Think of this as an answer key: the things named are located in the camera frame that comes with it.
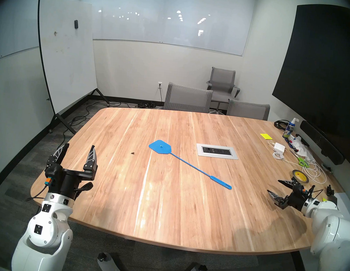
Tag grey armrest office chair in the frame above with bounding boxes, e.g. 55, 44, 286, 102
203, 66, 243, 116

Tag black yellow tape roll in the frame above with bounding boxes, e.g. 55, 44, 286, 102
291, 169, 310, 184

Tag black video sound bar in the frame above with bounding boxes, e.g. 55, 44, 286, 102
296, 120, 349, 166

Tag large black wall screen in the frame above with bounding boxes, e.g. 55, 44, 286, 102
265, 0, 350, 168

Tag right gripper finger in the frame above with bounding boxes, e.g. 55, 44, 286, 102
265, 190, 291, 210
277, 179, 297, 191

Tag black cable bundle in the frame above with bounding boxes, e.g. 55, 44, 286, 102
134, 100, 157, 110

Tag blue plastic fly swatter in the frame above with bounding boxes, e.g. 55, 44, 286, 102
145, 139, 237, 190

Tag wide glass wall whiteboard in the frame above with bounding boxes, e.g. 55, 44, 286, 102
76, 0, 256, 57

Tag wall whiteboard with blue writing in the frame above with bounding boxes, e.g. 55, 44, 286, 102
0, 0, 82, 77

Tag long black floor cable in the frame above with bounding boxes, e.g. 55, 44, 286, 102
56, 95, 135, 159

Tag white charging cable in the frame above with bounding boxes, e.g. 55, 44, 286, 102
264, 141, 331, 185

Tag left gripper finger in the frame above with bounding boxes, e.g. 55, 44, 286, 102
47, 141, 70, 169
83, 145, 100, 175

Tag crumpled white cloth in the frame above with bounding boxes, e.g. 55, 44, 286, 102
286, 134, 318, 161

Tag freestanding whiteboard with black stand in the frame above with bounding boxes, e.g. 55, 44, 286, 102
25, 0, 120, 139

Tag white paper sheet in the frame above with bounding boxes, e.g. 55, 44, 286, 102
332, 192, 350, 222

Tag grey mesh office chair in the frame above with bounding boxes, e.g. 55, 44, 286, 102
226, 99, 271, 121
163, 82, 214, 115

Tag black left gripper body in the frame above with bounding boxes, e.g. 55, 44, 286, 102
42, 162, 98, 202

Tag green handled scissors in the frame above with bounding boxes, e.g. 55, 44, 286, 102
288, 149, 312, 169

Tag whiteboard cleaner spray bottle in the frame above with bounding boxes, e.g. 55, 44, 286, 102
282, 117, 300, 140

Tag grey table power outlet box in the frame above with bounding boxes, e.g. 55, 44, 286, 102
195, 143, 240, 160

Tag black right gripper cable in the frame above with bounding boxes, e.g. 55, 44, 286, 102
309, 184, 325, 197

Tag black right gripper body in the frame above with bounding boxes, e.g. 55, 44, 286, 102
283, 184, 313, 214

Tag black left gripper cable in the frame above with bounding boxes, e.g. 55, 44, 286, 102
26, 183, 49, 203

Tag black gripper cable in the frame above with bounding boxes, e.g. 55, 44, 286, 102
309, 184, 325, 197
26, 183, 49, 203

